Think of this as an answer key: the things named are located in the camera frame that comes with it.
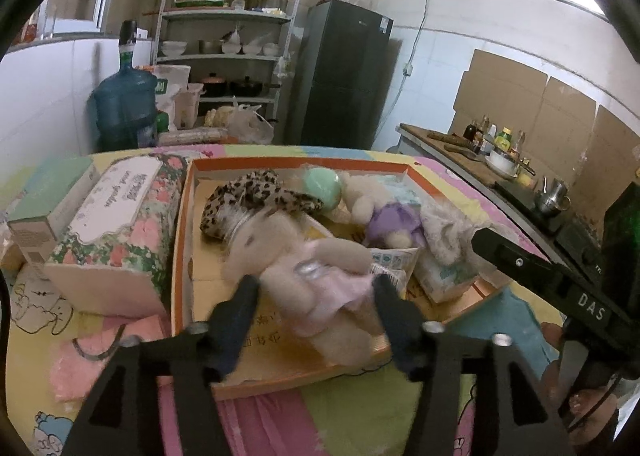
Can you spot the black cooking pot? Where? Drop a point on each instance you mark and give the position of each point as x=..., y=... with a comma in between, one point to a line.
x=247, y=86

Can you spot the blue water jug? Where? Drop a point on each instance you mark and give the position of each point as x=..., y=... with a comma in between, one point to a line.
x=122, y=106

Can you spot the grey metal shelf rack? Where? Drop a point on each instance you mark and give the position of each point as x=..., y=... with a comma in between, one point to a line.
x=225, y=16

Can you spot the floral tissue box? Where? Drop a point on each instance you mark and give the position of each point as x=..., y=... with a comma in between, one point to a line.
x=115, y=226

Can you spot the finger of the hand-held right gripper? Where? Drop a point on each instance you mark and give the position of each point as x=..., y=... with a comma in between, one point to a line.
x=515, y=261

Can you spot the white sack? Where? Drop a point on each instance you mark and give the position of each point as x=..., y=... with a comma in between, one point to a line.
x=170, y=81

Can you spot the white tissue pack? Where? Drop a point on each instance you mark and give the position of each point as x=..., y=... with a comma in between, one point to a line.
x=405, y=191

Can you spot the stack of white bowls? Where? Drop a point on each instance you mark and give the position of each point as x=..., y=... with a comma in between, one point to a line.
x=172, y=47

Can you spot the mint green round cushion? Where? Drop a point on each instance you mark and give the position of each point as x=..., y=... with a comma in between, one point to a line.
x=322, y=186

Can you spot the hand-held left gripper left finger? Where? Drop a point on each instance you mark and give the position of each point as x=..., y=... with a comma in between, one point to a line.
x=237, y=331

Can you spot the black induction cooker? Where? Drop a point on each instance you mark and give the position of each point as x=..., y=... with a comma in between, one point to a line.
x=522, y=196

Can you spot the orange cardboard box tray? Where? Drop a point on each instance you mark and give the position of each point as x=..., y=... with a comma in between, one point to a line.
x=205, y=266

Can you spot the plush bear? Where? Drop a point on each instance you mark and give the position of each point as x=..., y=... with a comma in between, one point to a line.
x=395, y=218
x=300, y=256

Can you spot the cardboard wall sheets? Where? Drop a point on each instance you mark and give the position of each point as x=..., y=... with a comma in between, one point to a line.
x=550, y=111

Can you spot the black water pump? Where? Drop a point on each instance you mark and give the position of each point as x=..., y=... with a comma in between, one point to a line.
x=127, y=36

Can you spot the plastic bag with food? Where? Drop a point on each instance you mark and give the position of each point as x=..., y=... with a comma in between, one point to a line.
x=240, y=121

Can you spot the clear wrapped bundle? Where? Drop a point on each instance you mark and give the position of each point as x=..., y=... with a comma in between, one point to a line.
x=190, y=136

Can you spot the kitchen counter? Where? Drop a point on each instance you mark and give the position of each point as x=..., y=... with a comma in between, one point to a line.
x=440, y=146

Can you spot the yellow green bottle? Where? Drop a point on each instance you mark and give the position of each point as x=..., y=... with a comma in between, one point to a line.
x=504, y=138

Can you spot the dark sauce bottle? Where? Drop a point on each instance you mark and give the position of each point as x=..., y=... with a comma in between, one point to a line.
x=470, y=131

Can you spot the white bowl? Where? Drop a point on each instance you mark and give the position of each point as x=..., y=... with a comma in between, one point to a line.
x=500, y=163

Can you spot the green cardboard box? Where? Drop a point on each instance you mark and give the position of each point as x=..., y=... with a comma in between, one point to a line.
x=50, y=191

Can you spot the metal kettle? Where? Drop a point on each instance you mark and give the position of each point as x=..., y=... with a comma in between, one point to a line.
x=552, y=196

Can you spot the translucent plastic container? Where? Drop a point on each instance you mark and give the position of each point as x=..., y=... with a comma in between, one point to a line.
x=189, y=106

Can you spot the leopard print cloth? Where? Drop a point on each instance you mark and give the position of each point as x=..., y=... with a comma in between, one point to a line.
x=250, y=196

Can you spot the grey fuzzy cloth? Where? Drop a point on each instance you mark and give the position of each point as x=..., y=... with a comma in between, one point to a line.
x=450, y=231

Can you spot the wooden rolling pin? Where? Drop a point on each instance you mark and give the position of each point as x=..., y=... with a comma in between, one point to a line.
x=450, y=138

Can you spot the clear pack with blue print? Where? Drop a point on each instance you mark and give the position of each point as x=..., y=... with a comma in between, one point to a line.
x=395, y=261

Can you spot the dark refrigerator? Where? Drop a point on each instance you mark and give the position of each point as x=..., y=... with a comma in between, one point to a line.
x=335, y=76

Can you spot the person's right hand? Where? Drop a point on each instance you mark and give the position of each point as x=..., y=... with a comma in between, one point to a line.
x=595, y=411

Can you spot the green floral tissue pack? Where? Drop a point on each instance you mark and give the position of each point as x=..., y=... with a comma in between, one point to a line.
x=445, y=278

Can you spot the wall socket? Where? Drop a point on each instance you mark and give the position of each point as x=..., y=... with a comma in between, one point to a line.
x=409, y=70

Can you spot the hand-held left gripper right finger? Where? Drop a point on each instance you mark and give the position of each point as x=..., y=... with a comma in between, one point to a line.
x=397, y=336

